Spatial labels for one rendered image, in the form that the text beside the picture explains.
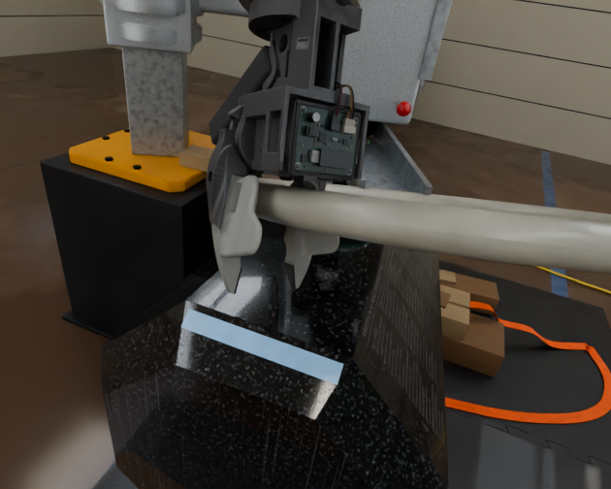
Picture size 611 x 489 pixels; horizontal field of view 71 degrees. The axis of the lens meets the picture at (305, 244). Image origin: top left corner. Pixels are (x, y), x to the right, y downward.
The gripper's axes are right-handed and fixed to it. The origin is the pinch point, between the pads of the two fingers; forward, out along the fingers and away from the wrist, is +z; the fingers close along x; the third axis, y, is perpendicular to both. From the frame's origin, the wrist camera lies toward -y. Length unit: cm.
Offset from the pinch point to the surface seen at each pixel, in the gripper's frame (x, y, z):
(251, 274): 26, -50, 14
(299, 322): 28.4, -33.5, 19.4
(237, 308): 19.2, -41.9, 18.3
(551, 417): 163, -39, 78
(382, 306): 51, -34, 18
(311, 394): 26.4, -24.5, 29.4
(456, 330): 142, -74, 51
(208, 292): 16, -48, 17
